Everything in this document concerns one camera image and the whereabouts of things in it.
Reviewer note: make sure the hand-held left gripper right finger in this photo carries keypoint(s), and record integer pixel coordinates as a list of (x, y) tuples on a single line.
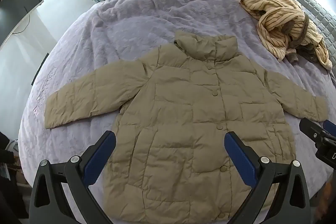
[(240, 161)]

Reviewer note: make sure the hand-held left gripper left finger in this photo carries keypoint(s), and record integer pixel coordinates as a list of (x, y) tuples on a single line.
[(101, 158)]

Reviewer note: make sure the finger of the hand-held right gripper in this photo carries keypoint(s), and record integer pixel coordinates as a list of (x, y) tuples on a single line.
[(309, 129), (330, 126)]

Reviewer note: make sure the khaki puffer jacket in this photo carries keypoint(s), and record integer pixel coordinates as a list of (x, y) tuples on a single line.
[(194, 119)]

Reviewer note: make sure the dark cloth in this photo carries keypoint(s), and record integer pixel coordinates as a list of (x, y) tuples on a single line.
[(9, 174)]

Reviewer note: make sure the beige striped fleece garment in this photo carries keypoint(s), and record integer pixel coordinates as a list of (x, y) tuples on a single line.
[(283, 22)]

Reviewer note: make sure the grey quilted headboard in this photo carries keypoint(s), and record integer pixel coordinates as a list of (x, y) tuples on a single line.
[(315, 8)]

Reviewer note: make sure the purple fleece blanket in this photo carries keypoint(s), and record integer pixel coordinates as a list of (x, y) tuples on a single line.
[(147, 19)]

